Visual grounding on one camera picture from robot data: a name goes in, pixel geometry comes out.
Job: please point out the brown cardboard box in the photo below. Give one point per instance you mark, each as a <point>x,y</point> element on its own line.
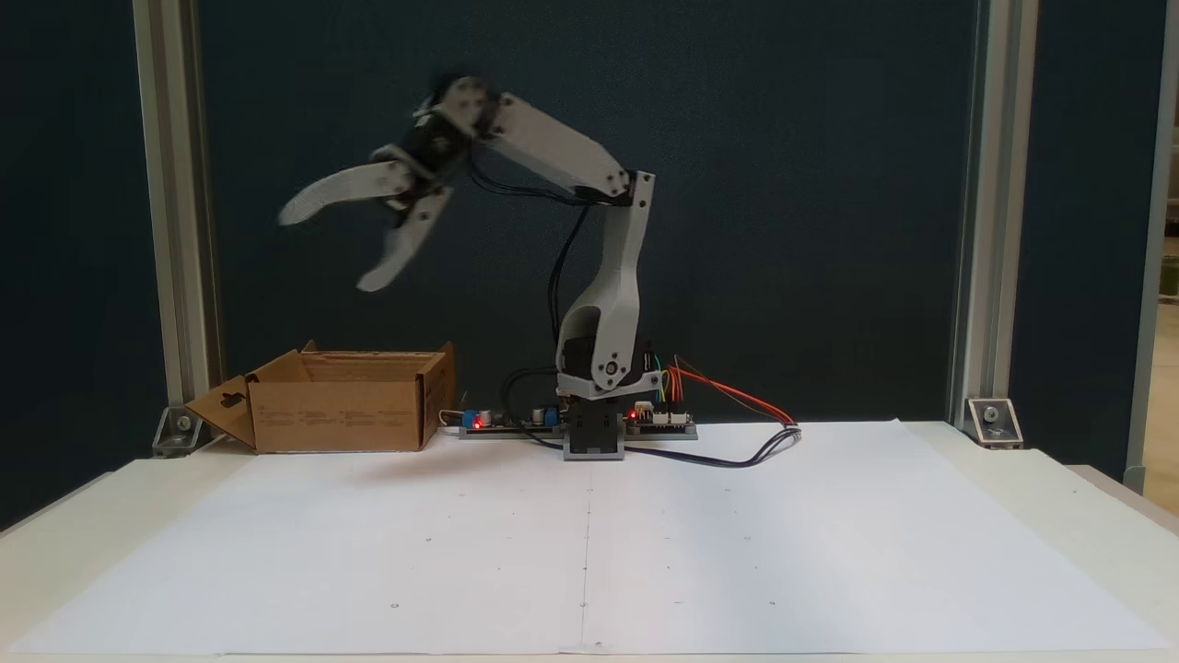
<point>341,414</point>

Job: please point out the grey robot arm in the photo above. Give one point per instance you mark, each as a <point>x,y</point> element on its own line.
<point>622,267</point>

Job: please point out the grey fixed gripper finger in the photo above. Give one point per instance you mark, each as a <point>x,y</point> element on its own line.
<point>355,182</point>

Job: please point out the metal corner bracket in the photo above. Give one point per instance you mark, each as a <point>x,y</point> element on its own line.
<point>180,433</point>
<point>993,422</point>

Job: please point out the circuit board with blue capacitors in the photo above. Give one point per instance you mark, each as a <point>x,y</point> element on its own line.
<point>511,422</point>

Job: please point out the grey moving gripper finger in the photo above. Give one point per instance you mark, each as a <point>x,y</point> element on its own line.
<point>414,235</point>

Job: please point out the circuit board with white connector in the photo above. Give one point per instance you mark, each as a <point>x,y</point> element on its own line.
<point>661,422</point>

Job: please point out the aluminium frame post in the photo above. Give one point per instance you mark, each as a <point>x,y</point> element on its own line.
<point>993,184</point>
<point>175,184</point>

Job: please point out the grey outer frame post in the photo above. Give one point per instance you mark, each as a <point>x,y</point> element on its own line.
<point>1151,276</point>

